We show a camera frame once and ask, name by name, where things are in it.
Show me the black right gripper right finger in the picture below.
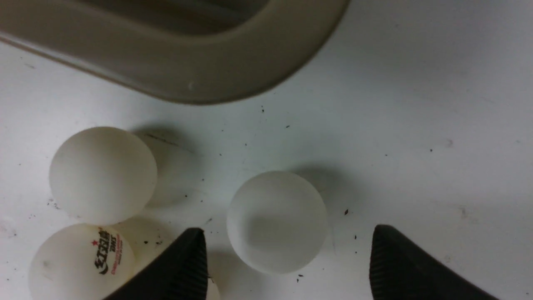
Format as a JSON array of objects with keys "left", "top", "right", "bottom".
[{"left": 370, "top": 225, "right": 495, "bottom": 300}]

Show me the tan plastic bin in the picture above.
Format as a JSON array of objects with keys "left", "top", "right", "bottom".
[{"left": 1, "top": 0, "right": 349, "bottom": 105}]

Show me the white ball with dark mark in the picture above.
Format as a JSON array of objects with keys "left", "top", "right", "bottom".
[{"left": 28, "top": 224, "right": 135, "bottom": 300}]

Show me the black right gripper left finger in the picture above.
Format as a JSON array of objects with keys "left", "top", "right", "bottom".
[{"left": 106, "top": 227, "right": 208, "bottom": 300}]

